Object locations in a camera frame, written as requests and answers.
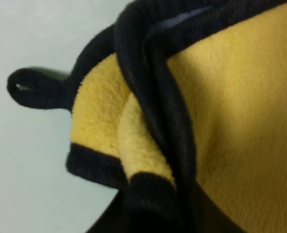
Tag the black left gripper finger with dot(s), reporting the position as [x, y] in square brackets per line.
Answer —
[207, 216]

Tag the yellow towel with black trim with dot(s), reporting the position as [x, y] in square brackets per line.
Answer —
[177, 94]

